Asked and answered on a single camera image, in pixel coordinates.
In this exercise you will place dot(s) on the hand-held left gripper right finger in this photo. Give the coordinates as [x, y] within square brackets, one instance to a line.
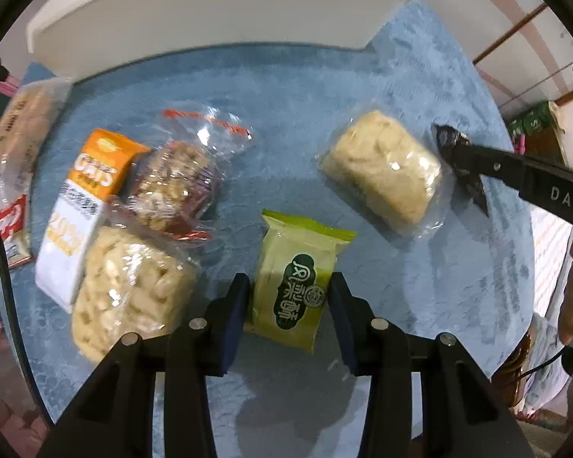
[342, 324]

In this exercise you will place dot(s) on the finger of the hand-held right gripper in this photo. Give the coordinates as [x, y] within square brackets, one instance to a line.
[492, 164]

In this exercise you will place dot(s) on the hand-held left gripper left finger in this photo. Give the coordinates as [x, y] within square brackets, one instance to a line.
[233, 324]

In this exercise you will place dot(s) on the green pastry packet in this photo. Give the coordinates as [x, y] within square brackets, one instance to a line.
[296, 272]

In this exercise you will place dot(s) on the clear yellow cracker packet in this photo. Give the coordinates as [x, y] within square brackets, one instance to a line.
[382, 167]

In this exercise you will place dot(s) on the clear puffed rice packet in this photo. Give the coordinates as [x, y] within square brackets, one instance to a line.
[124, 291]

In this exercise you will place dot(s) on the brown nut bar packet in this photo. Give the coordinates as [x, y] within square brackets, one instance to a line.
[176, 186]

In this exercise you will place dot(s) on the orange white oat bar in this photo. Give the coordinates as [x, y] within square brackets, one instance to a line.
[76, 210]

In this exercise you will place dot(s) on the small red white packet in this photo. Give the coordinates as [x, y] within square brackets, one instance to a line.
[9, 224]

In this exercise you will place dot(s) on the clear brown cookie packet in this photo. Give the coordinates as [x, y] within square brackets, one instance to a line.
[21, 124]

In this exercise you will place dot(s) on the white plastic storage box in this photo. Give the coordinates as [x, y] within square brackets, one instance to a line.
[196, 19]

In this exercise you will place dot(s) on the pink toy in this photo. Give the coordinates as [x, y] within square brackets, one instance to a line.
[521, 144]

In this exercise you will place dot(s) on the green bag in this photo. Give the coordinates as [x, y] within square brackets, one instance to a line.
[535, 121]

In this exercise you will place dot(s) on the checked blanket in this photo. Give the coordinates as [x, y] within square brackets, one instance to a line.
[549, 257]

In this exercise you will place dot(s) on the grey blue blanket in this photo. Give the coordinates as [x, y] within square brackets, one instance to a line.
[546, 386]

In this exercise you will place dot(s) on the blue fluffy table towel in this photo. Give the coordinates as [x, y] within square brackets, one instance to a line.
[291, 105]

